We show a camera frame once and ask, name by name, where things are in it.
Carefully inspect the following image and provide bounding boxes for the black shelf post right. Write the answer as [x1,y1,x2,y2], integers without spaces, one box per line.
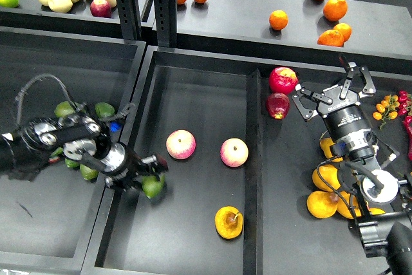
[153,0,177,48]

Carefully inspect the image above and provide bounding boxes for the orange on shelf right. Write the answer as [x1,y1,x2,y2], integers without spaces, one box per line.
[333,23,352,42]

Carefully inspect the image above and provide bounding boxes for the green avocado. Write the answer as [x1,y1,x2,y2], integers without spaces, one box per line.
[54,101,77,118]
[94,102,115,119]
[142,173,165,199]

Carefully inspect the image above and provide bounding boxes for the black left tray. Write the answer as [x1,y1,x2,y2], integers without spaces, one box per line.
[1,27,145,274]

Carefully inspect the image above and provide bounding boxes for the dark red apple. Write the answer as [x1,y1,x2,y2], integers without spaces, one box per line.
[266,93,290,120]

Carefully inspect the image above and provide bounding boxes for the large orange on shelf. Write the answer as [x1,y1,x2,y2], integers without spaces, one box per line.
[323,0,348,22]

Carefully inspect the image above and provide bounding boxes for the black shelf post left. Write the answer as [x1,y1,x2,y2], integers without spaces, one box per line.
[117,0,142,41]

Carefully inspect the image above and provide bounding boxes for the black shelf post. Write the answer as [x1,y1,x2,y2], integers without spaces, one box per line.
[153,0,177,48]
[117,0,142,41]

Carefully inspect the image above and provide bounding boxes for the black centre tray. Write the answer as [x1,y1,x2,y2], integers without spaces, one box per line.
[82,48,387,274]

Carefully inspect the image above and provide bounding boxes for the black tray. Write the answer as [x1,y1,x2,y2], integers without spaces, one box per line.
[1,27,145,274]
[82,48,387,274]

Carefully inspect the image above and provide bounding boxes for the pink apple left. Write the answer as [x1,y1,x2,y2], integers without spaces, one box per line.
[166,129,196,160]

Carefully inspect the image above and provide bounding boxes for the yellow pear upper pile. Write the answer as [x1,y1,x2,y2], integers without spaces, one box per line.
[312,164,341,192]

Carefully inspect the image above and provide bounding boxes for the green avocado by tray wall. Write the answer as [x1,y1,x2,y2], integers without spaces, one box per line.
[94,102,115,119]

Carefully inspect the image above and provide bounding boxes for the green avocado top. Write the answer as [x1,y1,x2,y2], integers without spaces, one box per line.
[54,101,77,118]

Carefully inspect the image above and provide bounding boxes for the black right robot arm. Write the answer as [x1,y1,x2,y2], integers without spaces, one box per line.
[292,55,411,274]

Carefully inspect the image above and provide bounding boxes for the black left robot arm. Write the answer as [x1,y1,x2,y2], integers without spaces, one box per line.
[1,73,168,191]

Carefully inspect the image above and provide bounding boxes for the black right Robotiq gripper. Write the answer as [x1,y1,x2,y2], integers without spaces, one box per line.
[292,53,376,159]

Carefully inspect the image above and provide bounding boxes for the orange on shelf front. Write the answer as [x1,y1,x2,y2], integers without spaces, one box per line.
[317,30,344,47]

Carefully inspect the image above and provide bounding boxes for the red chili peppers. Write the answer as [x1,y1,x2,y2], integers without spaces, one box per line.
[398,90,412,160]

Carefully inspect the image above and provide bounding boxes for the orange on shelf middle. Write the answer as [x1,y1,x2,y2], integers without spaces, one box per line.
[269,10,288,31]

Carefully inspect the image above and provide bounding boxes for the bright red apple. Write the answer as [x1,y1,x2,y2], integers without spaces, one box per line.
[268,67,299,95]

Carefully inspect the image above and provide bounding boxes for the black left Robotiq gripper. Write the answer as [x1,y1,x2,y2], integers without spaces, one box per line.
[103,143,169,192]

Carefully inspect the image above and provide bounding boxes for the orange cherry tomato bunch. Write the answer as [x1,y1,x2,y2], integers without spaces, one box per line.
[372,95,400,130]

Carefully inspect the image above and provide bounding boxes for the red apple on shelf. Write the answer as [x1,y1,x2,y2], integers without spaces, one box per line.
[90,0,111,18]

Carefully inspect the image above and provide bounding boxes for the pink apple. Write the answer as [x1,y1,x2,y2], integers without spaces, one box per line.
[220,138,248,167]
[166,129,196,160]

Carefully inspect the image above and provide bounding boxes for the pink apple right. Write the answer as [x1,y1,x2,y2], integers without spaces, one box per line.
[220,138,248,167]

